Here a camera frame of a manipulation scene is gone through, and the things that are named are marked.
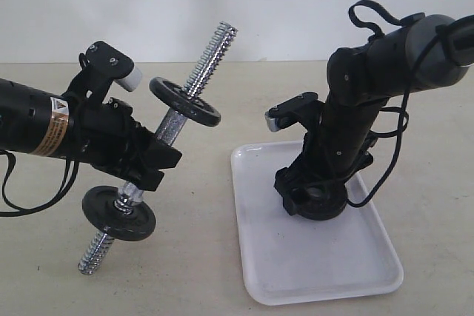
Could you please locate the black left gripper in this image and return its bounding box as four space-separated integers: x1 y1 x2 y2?
68 100 182 191

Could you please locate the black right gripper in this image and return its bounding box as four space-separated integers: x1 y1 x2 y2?
273 127 374 216

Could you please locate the black weight plate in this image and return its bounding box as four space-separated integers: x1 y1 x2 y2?
289 183 348 221
81 186 156 241

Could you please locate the chrome threaded dumbbell bar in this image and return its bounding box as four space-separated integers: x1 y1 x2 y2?
78 21 238 275

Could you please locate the chrome spinlock collar nut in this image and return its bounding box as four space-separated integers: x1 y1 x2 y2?
113 190 143 215

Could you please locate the black weight plate end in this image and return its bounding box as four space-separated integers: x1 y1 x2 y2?
149 77 221 127

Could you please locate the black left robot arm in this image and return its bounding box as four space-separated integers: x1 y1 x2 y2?
1 79 182 191

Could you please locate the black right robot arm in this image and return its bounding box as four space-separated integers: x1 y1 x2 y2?
266 14 473 221

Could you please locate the white rectangular plastic tray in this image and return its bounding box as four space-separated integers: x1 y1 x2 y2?
230 141 404 306

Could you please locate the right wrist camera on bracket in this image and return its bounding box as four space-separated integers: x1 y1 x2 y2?
264 92 324 132

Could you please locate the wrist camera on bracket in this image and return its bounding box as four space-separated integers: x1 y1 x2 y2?
264 92 324 132
79 41 142 107

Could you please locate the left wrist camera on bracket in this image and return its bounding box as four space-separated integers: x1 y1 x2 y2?
79 41 142 107

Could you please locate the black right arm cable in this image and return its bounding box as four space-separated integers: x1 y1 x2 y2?
347 0 460 209

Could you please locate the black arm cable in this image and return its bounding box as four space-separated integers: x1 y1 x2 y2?
0 149 81 216
347 0 460 209

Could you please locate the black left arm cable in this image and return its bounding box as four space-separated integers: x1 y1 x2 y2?
0 149 81 216

